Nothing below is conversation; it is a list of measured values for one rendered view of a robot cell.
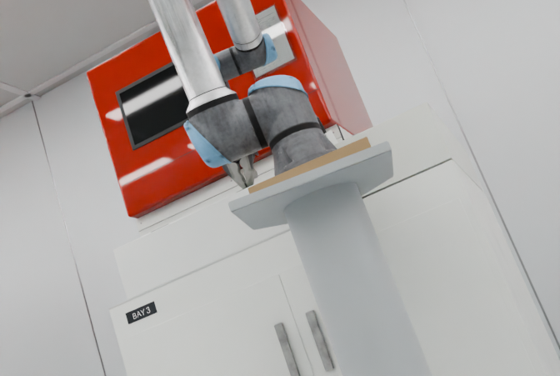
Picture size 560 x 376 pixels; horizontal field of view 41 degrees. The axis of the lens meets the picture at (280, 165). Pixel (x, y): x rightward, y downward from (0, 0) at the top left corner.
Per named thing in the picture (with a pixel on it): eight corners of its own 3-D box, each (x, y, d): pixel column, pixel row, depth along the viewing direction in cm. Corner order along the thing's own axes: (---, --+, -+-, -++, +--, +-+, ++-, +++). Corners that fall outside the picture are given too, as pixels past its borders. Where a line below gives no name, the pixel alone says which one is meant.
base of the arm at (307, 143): (348, 152, 149) (329, 109, 153) (277, 177, 148) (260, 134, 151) (343, 177, 164) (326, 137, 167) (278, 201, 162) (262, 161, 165)
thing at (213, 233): (146, 300, 203) (132, 252, 207) (327, 221, 187) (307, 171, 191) (126, 300, 194) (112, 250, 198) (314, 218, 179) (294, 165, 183)
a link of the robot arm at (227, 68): (225, 39, 188) (232, 57, 198) (183, 56, 188) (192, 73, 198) (236, 66, 186) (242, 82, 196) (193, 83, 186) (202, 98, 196)
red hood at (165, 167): (220, 233, 334) (181, 115, 352) (387, 158, 312) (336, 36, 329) (126, 218, 265) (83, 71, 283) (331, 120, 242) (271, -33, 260)
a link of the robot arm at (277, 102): (318, 115, 153) (294, 60, 158) (257, 140, 153) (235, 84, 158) (322, 135, 165) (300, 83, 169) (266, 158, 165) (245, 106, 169)
